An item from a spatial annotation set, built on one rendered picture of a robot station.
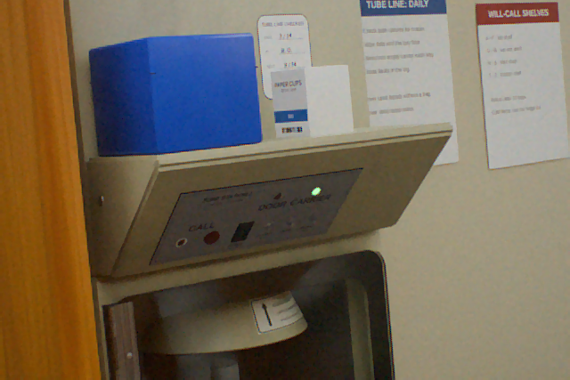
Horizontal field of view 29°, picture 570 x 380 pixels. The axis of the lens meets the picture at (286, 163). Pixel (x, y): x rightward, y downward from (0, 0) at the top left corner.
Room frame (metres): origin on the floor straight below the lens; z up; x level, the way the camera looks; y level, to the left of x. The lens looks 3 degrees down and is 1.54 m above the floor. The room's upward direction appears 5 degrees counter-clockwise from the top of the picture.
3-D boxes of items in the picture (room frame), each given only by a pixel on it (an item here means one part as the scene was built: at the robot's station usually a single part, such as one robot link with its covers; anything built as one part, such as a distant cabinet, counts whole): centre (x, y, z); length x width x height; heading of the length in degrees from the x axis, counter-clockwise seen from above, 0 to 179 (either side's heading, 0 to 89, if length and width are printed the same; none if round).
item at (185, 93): (0.92, 0.09, 1.56); 0.10 x 0.10 x 0.09; 37
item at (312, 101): (1.00, -0.03, 1.54); 0.05 x 0.05 x 0.06; 37
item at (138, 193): (0.98, 0.00, 1.46); 0.32 x 0.12 x 0.10; 127
